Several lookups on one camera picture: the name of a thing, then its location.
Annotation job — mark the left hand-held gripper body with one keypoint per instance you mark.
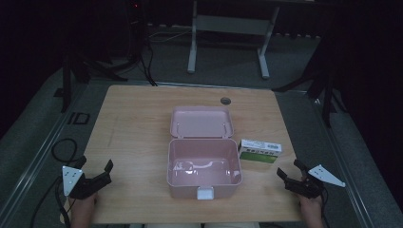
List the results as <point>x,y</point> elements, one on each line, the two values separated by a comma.
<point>76,185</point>

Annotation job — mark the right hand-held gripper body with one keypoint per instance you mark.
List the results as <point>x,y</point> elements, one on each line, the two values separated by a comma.
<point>305,188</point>

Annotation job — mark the white and green medicine box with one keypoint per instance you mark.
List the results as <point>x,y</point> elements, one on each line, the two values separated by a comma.
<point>260,152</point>

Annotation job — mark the pink plastic storage box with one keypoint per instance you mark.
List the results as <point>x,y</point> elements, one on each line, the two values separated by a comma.
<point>204,158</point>

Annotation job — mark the person's right hand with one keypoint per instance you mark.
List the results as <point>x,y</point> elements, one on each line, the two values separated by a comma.
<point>310,204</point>

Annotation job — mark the person's left hand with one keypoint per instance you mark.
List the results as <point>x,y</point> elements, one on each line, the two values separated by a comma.
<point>85,204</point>

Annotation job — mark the black metal stand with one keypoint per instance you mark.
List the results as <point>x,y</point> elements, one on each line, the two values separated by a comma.
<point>79,72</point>
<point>323,85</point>

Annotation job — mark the black rectangular floor bracket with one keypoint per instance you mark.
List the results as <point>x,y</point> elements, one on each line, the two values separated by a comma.
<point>79,118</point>

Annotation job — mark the white metal desk frame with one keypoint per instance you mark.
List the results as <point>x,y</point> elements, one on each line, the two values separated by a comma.
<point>233,25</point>

